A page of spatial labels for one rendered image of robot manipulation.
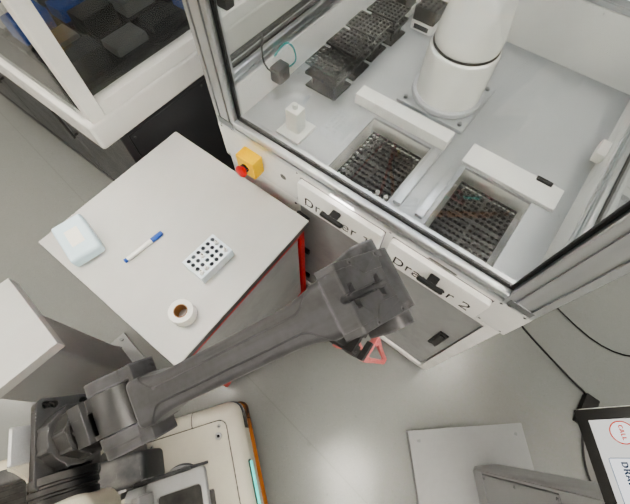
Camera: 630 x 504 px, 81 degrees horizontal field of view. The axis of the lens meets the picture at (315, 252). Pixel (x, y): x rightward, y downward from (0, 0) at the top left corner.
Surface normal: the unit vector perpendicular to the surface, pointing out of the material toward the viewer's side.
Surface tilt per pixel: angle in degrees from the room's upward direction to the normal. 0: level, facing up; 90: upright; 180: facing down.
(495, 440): 5
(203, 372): 34
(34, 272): 0
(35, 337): 0
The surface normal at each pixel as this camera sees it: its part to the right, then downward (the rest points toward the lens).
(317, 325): -0.39, 0.00
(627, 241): -0.61, 0.71
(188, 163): 0.01, -0.44
